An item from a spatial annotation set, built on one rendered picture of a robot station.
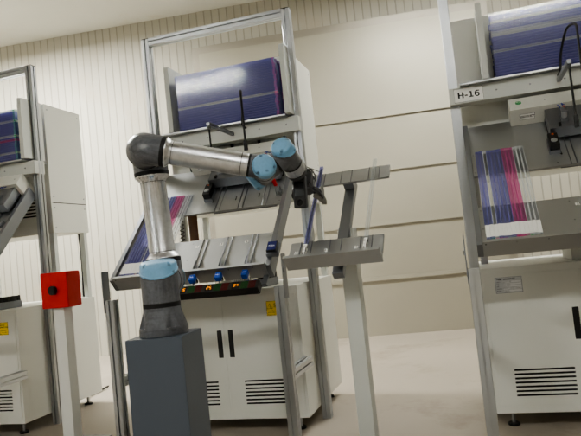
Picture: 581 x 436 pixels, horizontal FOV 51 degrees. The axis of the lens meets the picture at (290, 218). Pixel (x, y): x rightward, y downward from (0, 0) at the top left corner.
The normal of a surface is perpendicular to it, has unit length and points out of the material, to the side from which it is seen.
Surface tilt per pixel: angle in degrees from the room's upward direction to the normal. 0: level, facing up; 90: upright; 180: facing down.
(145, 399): 90
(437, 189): 90
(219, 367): 90
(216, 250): 43
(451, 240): 90
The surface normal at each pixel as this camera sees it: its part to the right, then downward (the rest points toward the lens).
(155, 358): -0.18, -0.04
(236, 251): -0.27, -0.74
